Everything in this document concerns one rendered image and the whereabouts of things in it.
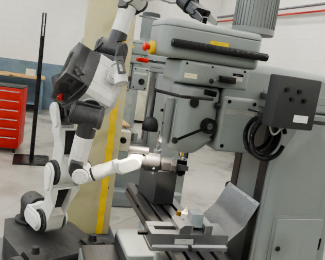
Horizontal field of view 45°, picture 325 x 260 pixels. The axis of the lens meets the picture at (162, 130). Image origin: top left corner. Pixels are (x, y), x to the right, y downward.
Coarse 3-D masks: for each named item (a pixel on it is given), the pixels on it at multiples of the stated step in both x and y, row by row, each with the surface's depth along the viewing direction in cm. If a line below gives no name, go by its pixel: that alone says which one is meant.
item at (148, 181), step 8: (144, 176) 222; (152, 176) 213; (160, 176) 209; (168, 176) 211; (176, 176) 213; (144, 184) 221; (152, 184) 212; (160, 184) 210; (168, 184) 212; (144, 192) 220; (152, 192) 212; (160, 192) 211; (168, 192) 213; (152, 200) 211; (160, 200) 212; (168, 200) 214
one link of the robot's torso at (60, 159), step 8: (56, 104) 213; (56, 112) 212; (56, 120) 211; (56, 128) 213; (64, 128) 213; (72, 128) 216; (56, 136) 214; (64, 136) 213; (72, 136) 221; (56, 144) 219; (64, 144) 213; (56, 152) 219; (64, 152) 221; (56, 160) 218; (64, 160) 216; (56, 168) 216; (64, 168) 216; (56, 176) 216; (64, 176) 217; (56, 184) 218
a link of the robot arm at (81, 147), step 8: (72, 144) 183; (80, 144) 180; (88, 144) 181; (72, 152) 182; (80, 152) 181; (88, 152) 183; (72, 160) 182; (80, 160) 183; (72, 168) 183; (80, 168) 183; (72, 176) 183; (80, 176) 183; (88, 176) 184; (80, 184) 185
